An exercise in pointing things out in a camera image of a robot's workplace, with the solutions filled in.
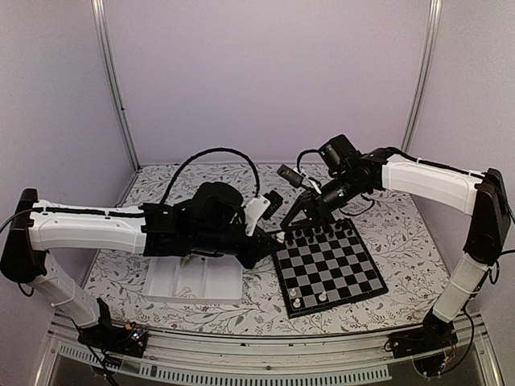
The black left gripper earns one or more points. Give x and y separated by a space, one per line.
259 250

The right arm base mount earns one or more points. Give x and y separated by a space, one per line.
433 335

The aluminium frame post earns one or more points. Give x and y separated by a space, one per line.
102 30
427 55

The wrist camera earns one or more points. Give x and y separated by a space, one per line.
261 207
295 179

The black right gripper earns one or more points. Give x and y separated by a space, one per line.
318 216

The aluminium front rail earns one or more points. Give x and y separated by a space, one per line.
190 358

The floral patterned table mat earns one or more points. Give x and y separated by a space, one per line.
389 225

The right aluminium frame post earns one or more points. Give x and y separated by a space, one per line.
427 55

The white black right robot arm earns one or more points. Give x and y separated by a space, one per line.
480 196

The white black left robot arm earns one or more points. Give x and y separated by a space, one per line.
38 226

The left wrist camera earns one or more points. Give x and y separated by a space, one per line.
261 207

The left aluminium frame post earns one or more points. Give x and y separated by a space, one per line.
102 30

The white chess piece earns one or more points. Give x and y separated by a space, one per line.
280 237

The white plastic tray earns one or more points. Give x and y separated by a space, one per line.
215 281

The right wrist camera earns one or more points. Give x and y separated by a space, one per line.
295 179

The black white chessboard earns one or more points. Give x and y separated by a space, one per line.
332 259

